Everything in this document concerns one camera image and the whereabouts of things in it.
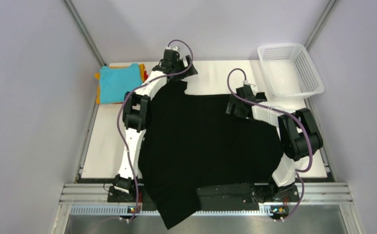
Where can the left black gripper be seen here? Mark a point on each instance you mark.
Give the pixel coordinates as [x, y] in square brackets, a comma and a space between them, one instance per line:
[191, 71]

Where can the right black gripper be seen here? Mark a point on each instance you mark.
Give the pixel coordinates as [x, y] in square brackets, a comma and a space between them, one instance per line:
[234, 100]

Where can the black t-shirt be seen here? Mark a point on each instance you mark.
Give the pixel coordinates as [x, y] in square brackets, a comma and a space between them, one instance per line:
[192, 142]

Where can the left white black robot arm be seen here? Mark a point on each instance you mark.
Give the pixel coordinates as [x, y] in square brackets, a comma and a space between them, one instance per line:
[135, 115]

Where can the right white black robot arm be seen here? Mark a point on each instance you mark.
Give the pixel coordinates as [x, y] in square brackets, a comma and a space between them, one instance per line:
[297, 129]

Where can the white plastic basket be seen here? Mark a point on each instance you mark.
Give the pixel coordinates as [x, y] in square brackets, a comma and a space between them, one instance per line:
[289, 72]

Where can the folded cyan t-shirt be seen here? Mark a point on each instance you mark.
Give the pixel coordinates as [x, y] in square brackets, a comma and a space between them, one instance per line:
[118, 84]

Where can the folded yellow t-shirt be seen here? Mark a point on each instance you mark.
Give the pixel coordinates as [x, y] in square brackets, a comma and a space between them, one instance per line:
[97, 93]

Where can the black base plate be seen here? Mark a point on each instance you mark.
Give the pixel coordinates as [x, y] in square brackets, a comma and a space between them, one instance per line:
[233, 197]

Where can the white slotted cable duct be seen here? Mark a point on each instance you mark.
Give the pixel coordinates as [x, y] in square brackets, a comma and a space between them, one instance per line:
[128, 210]

